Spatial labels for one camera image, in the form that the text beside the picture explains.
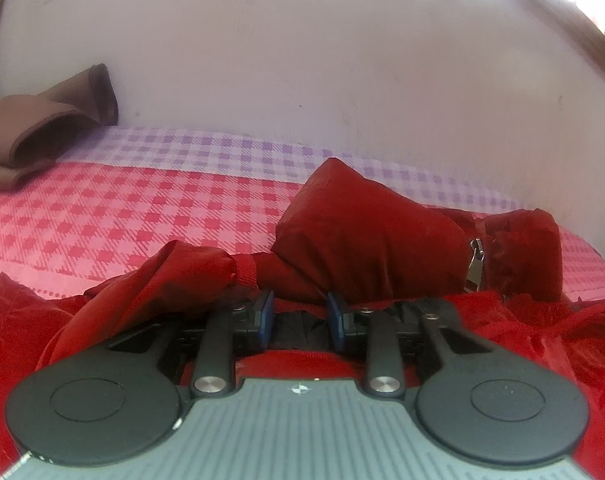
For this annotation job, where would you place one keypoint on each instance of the red puffer jacket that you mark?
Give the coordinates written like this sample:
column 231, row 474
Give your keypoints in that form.
column 362, row 240

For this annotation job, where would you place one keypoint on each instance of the brown folded cloth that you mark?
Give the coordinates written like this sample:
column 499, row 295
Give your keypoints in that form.
column 42, row 120

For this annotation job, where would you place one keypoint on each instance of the wooden framed window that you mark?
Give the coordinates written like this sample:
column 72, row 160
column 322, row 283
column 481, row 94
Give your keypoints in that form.
column 590, row 5

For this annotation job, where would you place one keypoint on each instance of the pink checked bed sheet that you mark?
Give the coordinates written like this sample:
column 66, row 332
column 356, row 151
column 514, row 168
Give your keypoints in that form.
column 132, row 210

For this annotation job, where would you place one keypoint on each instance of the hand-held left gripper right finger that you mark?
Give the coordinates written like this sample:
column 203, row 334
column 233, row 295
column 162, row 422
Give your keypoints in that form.
column 335, row 325

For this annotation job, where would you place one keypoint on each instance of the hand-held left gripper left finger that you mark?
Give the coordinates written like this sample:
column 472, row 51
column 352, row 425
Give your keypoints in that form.
column 267, row 321

